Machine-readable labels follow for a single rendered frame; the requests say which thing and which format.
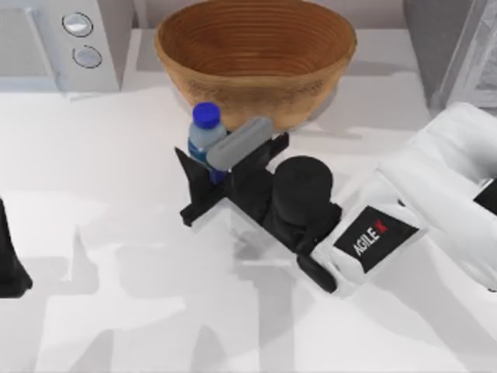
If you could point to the brown woven basket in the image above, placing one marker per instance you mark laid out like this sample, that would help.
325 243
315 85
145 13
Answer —
252 74

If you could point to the clear bottle with blue cap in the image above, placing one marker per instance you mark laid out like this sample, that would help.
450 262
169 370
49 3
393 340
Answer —
202 134

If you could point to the round grey microwave knob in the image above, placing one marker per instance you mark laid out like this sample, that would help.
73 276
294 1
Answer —
77 24
87 56

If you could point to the pale grey rounded box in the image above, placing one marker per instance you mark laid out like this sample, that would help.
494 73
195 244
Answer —
237 144

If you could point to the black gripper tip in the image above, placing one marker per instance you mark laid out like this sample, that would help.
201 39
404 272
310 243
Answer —
11 264

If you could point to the pale microwave oven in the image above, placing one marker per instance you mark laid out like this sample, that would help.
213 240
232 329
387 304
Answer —
27 50

